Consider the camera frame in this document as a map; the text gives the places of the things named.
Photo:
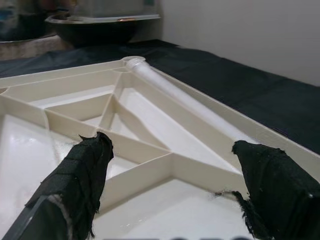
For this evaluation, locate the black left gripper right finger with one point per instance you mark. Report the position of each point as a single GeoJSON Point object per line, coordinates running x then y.
{"type": "Point", "coordinates": [280, 190]}

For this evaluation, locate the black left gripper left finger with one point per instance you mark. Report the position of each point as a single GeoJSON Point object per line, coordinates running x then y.
{"type": "Point", "coordinates": [75, 180]}

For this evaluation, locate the cream plastic children table top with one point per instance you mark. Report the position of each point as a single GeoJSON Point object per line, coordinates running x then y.
{"type": "Point", "coordinates": [150, 130]}

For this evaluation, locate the black tablecloth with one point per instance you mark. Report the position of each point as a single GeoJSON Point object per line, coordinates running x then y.
{"type": "Point", "coordinates": [237, 75]}

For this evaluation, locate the white plastic table leg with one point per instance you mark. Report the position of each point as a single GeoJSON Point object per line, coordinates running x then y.
{"type": "Point", "coordinates": [187, 97]}

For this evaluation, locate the beige patterned cloth cover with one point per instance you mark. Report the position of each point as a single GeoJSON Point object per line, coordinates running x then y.
{"type": "Point", "coordinates": [30, 48]}

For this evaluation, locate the black wok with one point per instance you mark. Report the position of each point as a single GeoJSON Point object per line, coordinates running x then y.
{"type": "Point", "coordinates": [95, 35]}

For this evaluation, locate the black plastic bag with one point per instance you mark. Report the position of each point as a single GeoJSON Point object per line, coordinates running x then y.
{"type": "Point", "coordinates": [22, 27]}

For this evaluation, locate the clear plastic container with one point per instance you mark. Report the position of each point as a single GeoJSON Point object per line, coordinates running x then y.
{"type": "Point", "coordinates": [120, 10]}

